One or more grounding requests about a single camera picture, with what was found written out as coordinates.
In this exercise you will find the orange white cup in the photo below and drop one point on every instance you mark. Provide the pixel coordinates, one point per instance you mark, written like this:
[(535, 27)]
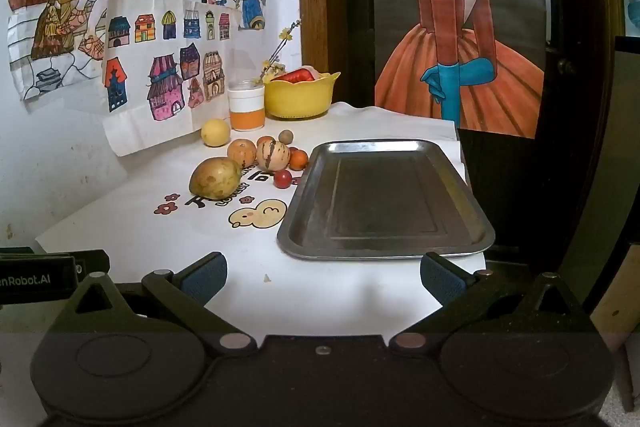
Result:
[(246, 105)]

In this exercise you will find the red cherry tomato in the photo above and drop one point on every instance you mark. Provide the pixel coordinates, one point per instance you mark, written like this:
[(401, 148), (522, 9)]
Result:
[(282, 179)]

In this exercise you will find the small brown longan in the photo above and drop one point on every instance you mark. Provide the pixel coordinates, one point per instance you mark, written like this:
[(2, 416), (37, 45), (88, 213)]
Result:
[(286, 137)]

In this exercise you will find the yellow flower twig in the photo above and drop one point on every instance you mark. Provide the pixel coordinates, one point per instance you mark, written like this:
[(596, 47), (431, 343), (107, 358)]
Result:
[(272, 68)]

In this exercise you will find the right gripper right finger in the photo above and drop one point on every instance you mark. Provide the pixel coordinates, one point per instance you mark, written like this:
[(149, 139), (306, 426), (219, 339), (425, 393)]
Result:
[(464, 297)]

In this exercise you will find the houses drawing paper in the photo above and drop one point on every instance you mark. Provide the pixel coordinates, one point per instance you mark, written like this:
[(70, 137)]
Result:
[(165, 70)]

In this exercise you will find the metal baking tray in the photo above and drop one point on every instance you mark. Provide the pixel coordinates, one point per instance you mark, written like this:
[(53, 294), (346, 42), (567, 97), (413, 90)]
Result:
[(383, 199)]

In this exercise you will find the white printed tablecloth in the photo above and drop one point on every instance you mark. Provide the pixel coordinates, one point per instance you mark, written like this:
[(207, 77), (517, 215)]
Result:
[(153, 222)]

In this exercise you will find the small orange kumquat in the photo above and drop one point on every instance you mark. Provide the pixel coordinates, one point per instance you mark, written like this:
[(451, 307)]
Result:
[(264, 139)]

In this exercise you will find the large orange fruit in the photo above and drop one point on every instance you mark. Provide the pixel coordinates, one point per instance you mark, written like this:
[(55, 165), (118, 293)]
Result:
[(243, 152)]

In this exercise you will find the yellow lemon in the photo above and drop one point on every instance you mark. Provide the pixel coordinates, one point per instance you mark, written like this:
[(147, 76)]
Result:
[(215, 133)]

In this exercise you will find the red item in bowl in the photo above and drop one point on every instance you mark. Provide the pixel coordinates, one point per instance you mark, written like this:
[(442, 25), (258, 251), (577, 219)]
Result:
[(303, 74)]

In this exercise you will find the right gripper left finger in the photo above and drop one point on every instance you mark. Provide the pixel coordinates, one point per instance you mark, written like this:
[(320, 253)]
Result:
[(181, 298)]

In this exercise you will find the orange dress lady poster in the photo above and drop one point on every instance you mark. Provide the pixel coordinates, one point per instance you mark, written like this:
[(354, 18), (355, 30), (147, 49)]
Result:
[(451, 66)]

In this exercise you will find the small orange tangerine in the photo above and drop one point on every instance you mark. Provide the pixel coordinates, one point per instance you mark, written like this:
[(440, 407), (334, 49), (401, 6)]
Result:
[(298, 160)]

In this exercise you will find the striped pepino melon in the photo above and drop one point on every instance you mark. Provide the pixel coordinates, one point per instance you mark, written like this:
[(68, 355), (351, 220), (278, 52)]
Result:
[(272, 155)]

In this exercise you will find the yellow plastic bowl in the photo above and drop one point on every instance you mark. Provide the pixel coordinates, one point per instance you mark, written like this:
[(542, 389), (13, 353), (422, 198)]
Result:
[(300, 100)]

